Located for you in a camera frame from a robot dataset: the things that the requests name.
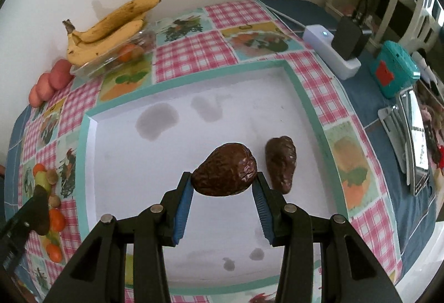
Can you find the black power adapter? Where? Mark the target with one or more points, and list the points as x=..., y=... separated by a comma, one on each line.
x=348, y=37

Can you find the clear plastic container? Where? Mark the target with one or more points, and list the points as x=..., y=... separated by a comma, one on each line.
x=104, y=65

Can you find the medium red apple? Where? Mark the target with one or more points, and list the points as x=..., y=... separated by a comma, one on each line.
x=45, y=86

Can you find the pink checked fruit print tablecloth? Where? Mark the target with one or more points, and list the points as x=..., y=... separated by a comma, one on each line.
x=194, y=53

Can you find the teal box with red label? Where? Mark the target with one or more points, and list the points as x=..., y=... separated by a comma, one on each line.
x=399, y=60

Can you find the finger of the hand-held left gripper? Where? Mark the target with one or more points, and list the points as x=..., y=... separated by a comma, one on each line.
x=39, y=209

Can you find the silver metal stand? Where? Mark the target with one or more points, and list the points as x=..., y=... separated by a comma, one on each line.
x=392, y=129

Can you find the orange mandarin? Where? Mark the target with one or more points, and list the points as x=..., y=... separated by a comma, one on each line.
x=54, y=252
x=39, y=169
x=57, y=219
x=126, y=51

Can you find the white power strip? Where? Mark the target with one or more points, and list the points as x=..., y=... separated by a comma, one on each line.
x=322, y=46

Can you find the wide dark brown avocado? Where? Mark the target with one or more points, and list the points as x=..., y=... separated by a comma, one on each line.
x=223, y=172

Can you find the large red apple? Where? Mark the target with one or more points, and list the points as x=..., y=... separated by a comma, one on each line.
x=61, y=74

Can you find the small red apple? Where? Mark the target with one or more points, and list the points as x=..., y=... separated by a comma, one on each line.
x=34, y=98

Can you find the colourful printed picture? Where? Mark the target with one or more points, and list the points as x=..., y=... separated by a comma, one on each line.
x=432, y=115

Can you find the white tray with teal rim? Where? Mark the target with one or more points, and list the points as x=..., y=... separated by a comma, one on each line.
x=225, y=108

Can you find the orange mandarin in clear container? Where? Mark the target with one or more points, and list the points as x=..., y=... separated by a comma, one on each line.
x=126, y=51

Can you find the mostly hidden yellow banana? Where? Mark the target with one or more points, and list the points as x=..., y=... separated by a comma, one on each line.
x=140, y=17

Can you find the long spotted yellow banana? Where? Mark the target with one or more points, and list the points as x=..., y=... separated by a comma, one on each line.
x=118, y=16

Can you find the narrow dark brown avocado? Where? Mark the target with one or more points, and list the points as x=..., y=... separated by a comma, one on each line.
x=281, y=164

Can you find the small brown potato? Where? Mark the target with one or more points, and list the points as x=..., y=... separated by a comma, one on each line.
x=51, y=177
x=54, y=201

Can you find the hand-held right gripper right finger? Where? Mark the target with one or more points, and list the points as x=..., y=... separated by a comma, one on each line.
x=263, y=216

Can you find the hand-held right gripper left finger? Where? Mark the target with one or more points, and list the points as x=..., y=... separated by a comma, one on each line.
x=184, y=212

